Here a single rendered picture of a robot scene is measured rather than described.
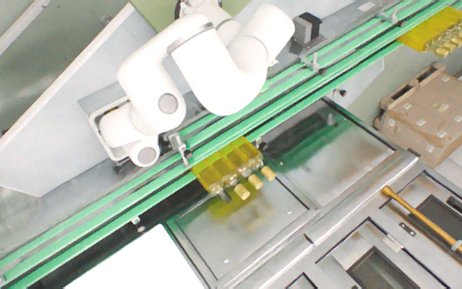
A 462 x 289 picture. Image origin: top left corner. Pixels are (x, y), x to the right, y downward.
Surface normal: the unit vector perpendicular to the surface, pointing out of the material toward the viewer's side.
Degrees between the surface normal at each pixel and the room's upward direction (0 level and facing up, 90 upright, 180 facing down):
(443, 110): 89
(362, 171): 90
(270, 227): 90
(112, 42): 0
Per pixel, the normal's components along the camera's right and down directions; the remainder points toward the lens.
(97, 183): -0.09, -0.63
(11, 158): 0.59, 0.58
